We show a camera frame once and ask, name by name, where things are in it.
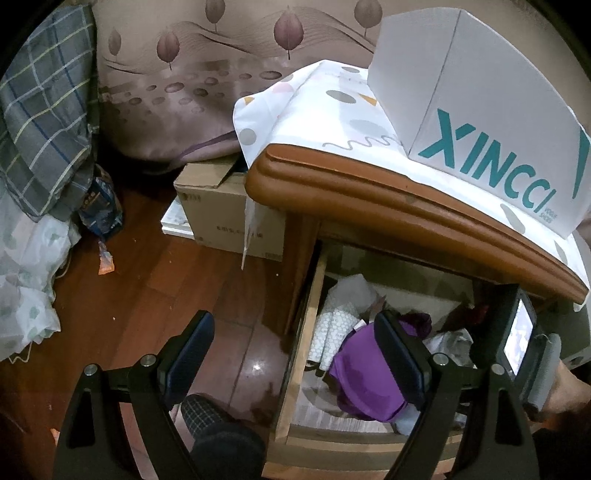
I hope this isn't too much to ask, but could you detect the white flat board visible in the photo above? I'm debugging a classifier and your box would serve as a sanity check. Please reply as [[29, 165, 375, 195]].
[[159, 198, 195, 238]]

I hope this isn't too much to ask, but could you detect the purple underwear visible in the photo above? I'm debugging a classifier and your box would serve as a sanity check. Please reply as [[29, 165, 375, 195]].
[[329, 320, 411, 423]]

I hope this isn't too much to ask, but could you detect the wooden nightstand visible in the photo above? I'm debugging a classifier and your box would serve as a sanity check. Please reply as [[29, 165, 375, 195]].
[[245, 143, 591, 333]]

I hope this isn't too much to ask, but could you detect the blue snack packet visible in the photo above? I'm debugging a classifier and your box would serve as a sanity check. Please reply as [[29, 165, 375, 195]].
[[78, 168, 125, 241]]

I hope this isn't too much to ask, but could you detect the dark purple cloth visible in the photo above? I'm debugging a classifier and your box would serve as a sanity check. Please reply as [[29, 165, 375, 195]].
[[399, 311, 435, 337]]

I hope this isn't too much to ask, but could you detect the brown cardboard box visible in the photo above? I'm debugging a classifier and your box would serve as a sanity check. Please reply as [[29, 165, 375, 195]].
[[173, 154, 287, 261]]

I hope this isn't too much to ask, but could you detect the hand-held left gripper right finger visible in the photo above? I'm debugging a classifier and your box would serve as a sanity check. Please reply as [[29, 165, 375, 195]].
[[373, 310, 539, 480]]

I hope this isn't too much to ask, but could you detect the white garment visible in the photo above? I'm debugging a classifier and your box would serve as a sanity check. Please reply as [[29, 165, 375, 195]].
[[394, 406, 432, 437]]

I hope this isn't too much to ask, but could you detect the plaid slipper foot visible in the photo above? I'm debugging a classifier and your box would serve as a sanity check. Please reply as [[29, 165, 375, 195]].
[[191, 420, 266, 480]]

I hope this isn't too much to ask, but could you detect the wooden drawer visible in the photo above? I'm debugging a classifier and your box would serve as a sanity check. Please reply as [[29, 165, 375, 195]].
[[265, 249, 509, 480]]

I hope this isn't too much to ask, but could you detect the leaf print bed cover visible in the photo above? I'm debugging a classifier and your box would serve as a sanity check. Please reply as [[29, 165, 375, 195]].
[[90, 0, 384, 174]]

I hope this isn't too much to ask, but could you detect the grey plaid blanket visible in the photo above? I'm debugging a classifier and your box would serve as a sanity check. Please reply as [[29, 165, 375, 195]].
[[0, 4, 100, 222]]

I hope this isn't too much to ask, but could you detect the white patterned table cloth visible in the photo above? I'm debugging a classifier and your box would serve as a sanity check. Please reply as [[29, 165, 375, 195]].
[[232, 60, 591, 305]]

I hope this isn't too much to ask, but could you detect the white sheer cloth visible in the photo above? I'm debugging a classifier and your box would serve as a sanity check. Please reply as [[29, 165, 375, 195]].
[[0, 185, 84, 363]]

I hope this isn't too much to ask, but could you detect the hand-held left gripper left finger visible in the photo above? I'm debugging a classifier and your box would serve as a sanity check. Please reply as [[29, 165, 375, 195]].
[[53, 310, 216, 480]]

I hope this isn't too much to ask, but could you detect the white box with teal print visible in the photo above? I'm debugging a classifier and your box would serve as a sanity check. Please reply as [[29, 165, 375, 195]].
[[367, 8, 591, 240]]

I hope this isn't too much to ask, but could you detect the orange wrapper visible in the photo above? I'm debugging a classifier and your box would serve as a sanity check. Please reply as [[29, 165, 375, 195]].
[[96, 240, 115, 276]]

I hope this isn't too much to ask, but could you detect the checked slipper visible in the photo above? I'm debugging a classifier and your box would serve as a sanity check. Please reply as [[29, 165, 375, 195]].
[[180, 392, 232, 444]]

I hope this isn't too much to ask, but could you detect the white honeycomb cloth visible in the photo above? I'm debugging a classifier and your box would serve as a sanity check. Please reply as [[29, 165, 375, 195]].
[[308, 309, 368, 370]]

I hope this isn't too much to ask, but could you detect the person's right forearm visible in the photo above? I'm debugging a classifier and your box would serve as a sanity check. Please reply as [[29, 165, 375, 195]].
[[551, 357, 591, 416]]

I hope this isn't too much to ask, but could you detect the crumpled grey white cloth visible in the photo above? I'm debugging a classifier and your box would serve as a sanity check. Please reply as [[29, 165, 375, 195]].
[[425, 329, 476, 367]]

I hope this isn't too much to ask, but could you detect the clear plastic bag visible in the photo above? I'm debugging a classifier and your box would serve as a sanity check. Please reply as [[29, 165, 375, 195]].
[[325, 274, 386, 319]]

